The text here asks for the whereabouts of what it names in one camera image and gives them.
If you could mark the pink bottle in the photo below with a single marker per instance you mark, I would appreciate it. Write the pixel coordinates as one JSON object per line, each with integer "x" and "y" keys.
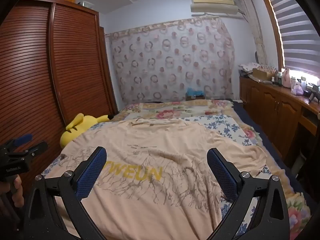
{"x": 286, "y": 78}

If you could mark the cream lace curtain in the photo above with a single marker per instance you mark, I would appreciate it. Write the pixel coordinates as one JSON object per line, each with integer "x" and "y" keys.
{"x": 256, "y": 30}

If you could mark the person's left hand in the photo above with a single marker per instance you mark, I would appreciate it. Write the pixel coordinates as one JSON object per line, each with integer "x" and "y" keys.
{"x": 17, "y": 191}

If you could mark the beige printed t-shirt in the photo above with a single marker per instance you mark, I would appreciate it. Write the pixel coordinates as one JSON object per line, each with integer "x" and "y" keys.
{"x": 150, "y": 142}

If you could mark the cardboard box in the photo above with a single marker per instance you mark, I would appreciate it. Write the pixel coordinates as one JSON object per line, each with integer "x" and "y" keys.
{"x": 262, "y": 74}

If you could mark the wooden louvred wardrobe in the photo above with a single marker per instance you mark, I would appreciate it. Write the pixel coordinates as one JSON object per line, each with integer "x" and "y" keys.
{"x": 75, "y": 67}

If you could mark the dark blue bed sheet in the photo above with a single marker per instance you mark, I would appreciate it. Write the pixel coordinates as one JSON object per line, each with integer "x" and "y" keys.
{"x": 270, "y": 145}

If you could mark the yellow floral blanket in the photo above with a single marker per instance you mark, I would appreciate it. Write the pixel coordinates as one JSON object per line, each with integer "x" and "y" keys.
{"x": 175, "y": 110}

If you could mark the folded floral cloth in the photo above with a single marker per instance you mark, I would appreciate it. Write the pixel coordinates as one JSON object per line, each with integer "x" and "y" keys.
{"x": 247, "y": 67}

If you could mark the striped window blind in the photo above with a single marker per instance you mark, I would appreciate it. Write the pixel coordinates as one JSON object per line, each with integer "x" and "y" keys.
{"x": 297, "y": 35}

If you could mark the wooden sideboard cabinet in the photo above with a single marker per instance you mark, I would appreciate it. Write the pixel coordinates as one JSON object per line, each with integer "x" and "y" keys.
{"x": 275, "y": 110}

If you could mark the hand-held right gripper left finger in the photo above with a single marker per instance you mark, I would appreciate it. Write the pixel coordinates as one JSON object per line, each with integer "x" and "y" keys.
{"x": 93, "y": 172}

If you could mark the pale purple bag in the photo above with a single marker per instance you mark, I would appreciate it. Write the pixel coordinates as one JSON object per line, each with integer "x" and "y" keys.
{"x": 298, "y": 90}

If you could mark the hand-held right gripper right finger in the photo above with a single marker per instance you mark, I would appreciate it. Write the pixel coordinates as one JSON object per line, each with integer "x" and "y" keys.
{"x": 222, "y": 172}

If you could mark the blue floral white quilt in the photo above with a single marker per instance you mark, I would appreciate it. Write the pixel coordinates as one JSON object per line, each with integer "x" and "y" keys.
{"x": 225, "y": 127}

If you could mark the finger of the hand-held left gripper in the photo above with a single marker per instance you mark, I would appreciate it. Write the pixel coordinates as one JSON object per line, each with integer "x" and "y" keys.
{"x": 23, "y": 138}
{"x": 37, "y": 147}

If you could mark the cream air conditioner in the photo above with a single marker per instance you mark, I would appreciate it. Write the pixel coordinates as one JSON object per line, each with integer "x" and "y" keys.
{"x": 212, "y": 2}

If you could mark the yellow plush toy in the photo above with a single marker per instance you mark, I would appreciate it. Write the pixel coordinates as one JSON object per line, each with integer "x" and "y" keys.
{"x": 75, "y": 130}

